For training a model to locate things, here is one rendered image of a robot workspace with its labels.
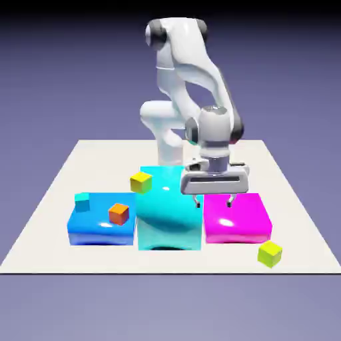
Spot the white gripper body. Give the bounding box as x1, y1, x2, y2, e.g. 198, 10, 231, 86
180, 165, 250, 196

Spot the small yellow cube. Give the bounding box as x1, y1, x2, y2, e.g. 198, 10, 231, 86
129, 171, 153, 194

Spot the small lime cube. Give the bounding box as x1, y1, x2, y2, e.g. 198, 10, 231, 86
257, 240, 283, 269

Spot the small orange cube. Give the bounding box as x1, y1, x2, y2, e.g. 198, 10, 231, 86
108, 202, 130, 226

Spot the small cyan cube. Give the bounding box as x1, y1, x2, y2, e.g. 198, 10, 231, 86
74, 192, 91, 213

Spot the large magenta box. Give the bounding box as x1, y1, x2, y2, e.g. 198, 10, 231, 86
202, 192, 273, 244

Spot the large cyan box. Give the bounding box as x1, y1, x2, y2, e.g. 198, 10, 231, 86
136, 165, 203, 252

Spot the large blue box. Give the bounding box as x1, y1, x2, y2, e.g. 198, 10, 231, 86
67, 192, 137, 246

